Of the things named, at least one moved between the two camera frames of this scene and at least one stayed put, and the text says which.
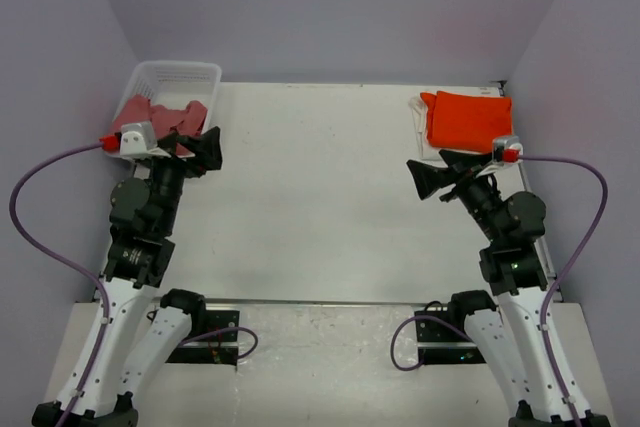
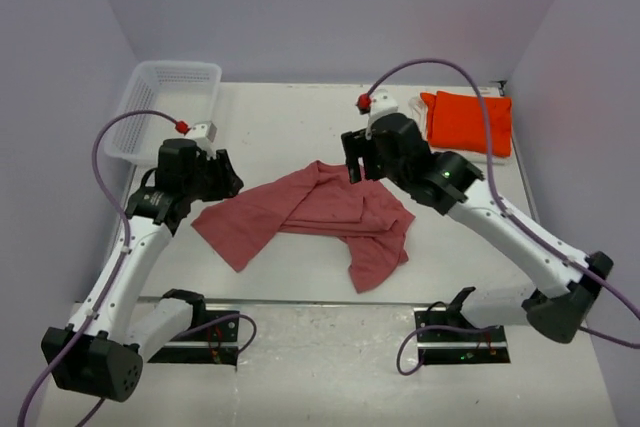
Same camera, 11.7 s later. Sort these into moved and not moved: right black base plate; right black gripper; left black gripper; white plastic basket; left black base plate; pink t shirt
Moved: pink t shirt; right black gripper; white plastic basket; left black gripper
Not moved: right black base plate; left black base plate
